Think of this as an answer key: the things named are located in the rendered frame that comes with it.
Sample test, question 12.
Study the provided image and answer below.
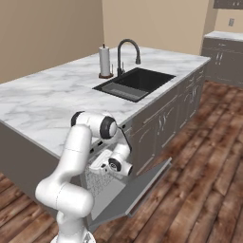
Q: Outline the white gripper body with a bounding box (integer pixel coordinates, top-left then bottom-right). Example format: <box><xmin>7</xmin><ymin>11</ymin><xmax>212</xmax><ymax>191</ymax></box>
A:
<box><xmin>88</xmin><ymin>149</ymin><xmax>114</xmax><ymax>175</ymax></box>

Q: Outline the grey dishwasher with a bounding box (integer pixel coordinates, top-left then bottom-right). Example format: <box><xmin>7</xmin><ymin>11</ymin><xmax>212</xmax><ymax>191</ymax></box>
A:
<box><xmin>79</xmin><ymin>123</ymin><xmax>137</xmax><ymax>224</ymax></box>

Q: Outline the grey dishwasher door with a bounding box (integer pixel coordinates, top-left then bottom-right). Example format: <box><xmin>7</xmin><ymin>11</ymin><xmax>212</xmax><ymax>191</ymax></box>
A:
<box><xmin>86</xmin><ymin>157</ymin><xmax>174</xmax><ymax>234</ymax></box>

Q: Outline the grey cupboard door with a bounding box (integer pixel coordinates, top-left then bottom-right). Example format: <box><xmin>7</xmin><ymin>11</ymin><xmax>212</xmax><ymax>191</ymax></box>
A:
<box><xmin>157</xmin><ymin>100</ymin><xmax>179</xmax><ymax>150</ymax></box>
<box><xmin>131</xmin><ymin>117</ymin><xmax>161</xmax><ymax>176</ymax></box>

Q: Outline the grey cupboard run marble top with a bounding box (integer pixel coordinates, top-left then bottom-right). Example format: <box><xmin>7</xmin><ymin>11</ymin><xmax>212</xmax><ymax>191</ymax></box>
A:
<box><xmin>200</xmin><ymin>30</ymin><xmax>243</xmax><ymax>89</ymax></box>

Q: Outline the grey false drawer front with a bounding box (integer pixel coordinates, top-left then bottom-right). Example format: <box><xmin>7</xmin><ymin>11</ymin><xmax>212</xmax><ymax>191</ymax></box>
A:
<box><xmin>130</xmin><ymin>93</ymin><xmax>179</xmax><ymax>135</ymax></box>

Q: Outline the black sink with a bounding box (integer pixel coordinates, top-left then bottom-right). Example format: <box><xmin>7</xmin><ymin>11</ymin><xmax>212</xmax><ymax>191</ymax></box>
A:
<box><xmin>91</xmin><ymin>66</ymin><xmax>177</xmax><ymax>103</ymax></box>

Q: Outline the white paper towel roll holder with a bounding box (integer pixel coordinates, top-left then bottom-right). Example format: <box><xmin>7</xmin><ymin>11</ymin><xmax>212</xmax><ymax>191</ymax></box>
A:
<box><xmin>98</xmin><ymin>43</ymin><xmax>115</xmax><ymax>80</ymax></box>

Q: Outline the grey cupboard run with drawers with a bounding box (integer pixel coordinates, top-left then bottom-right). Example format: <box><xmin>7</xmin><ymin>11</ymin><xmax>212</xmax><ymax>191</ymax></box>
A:
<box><xmin>178</xmin><ymin>65</ymin><xmax>207</xmax><ymax>130</ymax></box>

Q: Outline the black curved tap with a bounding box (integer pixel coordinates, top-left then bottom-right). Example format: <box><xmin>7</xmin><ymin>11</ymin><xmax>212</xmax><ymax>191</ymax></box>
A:
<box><xmin>116</xmin><ymin>38</ymin><xmax>142</xmax><ymax>78</ymax></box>

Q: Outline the white wire dishwasher rack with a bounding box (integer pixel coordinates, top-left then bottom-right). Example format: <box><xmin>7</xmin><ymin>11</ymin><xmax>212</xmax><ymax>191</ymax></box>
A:
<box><xmin>84</xmin><ymin>164</ymin><xmax>116</xmax><ymax>199</ymax></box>

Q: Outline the silver drawer front handle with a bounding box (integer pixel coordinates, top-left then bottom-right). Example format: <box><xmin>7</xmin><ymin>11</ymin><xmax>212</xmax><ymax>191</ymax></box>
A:
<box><xmin>142</xmin><ymin>104</ymin><xmax>170</xmax><ymax>125</ymax></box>

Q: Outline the grey wall cupboard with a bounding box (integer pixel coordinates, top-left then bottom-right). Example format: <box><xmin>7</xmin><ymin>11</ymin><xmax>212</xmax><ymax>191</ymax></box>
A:
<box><xmin>213</xmin><ymin>0</ymin><xmax>243</xmax><ymax>10</ymax></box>

